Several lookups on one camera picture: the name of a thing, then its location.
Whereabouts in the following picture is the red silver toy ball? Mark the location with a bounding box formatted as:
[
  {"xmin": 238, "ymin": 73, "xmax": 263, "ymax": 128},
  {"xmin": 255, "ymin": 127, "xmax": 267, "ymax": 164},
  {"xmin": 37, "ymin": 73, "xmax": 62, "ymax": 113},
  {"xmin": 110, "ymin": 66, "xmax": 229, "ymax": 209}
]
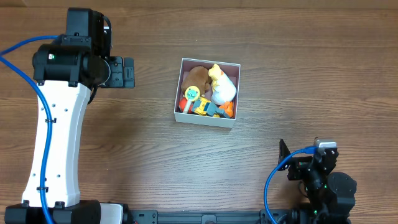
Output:
[{"xmin": 178, "ymin": 98, "xmax": 193, "ymax": 114}]

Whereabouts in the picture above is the yellow wooden rattle drum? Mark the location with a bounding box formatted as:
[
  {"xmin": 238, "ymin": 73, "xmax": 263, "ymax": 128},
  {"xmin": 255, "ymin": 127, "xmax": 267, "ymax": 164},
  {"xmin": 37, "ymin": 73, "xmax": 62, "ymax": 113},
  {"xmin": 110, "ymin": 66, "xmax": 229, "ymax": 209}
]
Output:
[{"xmin": 183, "ymin": 86, "xmax": 200, "ymax": 113}]

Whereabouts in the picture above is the brown plush toy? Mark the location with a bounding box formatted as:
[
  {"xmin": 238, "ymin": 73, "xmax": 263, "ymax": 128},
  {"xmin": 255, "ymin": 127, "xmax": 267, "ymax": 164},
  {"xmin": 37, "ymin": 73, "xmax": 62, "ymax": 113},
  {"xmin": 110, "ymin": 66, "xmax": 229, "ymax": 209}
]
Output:
[{"xmin": 181, "ymin": 66, "xmax": 212, "ymax": 96}]

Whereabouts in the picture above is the white yellow plush duck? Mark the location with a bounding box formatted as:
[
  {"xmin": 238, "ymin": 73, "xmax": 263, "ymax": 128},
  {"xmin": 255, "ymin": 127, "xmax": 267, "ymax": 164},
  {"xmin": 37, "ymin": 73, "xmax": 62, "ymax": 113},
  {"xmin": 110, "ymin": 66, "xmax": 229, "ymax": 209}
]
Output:
[{"xmin": 208, "ymin": 64, "xmax": 237, "ymax": 118}]

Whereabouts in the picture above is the yellow blue toy excavator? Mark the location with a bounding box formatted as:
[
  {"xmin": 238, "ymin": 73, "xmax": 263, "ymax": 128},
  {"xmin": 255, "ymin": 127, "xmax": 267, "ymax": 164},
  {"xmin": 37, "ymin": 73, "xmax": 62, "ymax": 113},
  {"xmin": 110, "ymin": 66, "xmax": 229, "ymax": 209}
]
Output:
[{"xmin": 191, "ymin": 97, "xmax": 233, "ymax": 118}]

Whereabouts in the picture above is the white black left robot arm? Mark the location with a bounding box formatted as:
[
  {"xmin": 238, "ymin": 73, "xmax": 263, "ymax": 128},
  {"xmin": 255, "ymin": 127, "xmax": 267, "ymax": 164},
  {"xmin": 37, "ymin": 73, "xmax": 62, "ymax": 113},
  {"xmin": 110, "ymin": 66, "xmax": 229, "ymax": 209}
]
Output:
[{"xmin": 4, "ymin": 8, "xmax": 135, "ymax": 223}]

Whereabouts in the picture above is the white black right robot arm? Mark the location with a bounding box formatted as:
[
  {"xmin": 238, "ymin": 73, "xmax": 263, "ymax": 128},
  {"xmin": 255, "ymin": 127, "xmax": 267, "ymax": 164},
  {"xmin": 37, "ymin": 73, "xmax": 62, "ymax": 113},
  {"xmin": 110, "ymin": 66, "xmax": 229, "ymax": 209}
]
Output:
[{"xmin": 279, "ymin": 138, "xmax": 357, "ymax": 224}]

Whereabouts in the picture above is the white cardboard box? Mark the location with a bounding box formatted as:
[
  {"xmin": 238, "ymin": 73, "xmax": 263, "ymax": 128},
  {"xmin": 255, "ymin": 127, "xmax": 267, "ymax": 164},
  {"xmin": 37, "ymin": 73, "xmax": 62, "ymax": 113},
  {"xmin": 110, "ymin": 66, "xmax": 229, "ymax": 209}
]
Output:
[{"xmin": 174, "ymin": 58, "xmax": 241, "ymax": 128}]

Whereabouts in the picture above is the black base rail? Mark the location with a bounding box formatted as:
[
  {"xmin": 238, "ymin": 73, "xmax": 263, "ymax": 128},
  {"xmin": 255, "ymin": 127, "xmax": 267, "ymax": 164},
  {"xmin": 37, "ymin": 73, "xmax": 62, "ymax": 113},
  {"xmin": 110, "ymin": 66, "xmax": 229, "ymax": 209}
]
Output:
[{"xmin": 121, "ymin": 210, "xmax": 299, "ymax": 224}]

